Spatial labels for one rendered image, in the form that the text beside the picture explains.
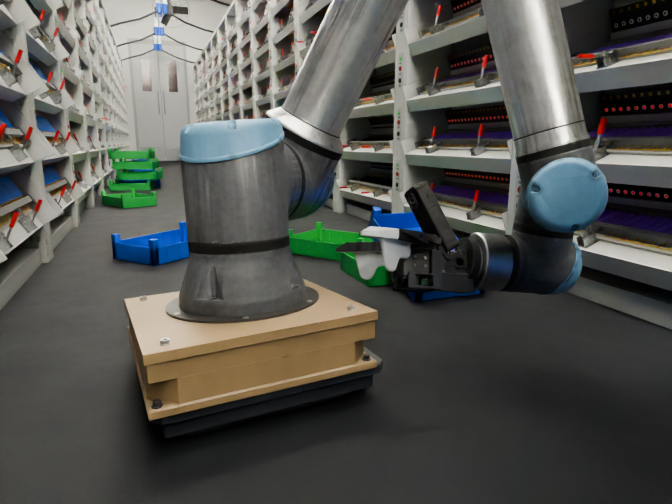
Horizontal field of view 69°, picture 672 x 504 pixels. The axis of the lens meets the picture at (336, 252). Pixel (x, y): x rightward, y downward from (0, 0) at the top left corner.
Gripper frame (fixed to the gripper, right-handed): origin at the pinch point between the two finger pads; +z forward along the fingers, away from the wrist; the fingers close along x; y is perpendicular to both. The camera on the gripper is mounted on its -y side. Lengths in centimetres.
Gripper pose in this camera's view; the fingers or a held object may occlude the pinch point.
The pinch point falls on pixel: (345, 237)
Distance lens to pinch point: 72.8
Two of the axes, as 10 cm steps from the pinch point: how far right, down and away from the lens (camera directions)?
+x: -2.1, 1.4, 9.7
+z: -9.8, -0.7, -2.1
